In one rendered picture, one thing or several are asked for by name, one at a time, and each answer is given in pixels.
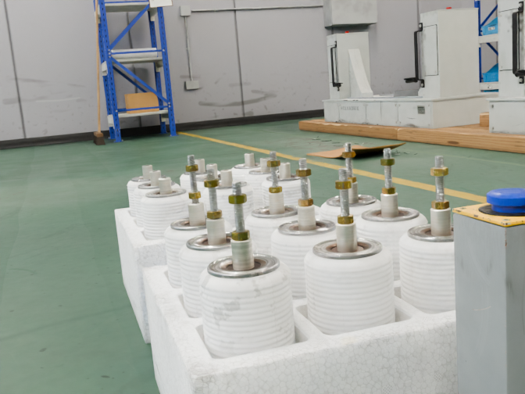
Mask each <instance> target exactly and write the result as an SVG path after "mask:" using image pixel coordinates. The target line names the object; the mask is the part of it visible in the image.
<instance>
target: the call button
mask: <svg viewBox="0 0 525 394"><path fill-rule="evenodd" d="M487 203H489V204H491V209H492V210H494V211H496V212H501V213H523V212H525V188H500V189H495V190H491V191H489V192H488V193H487Z"/></svg>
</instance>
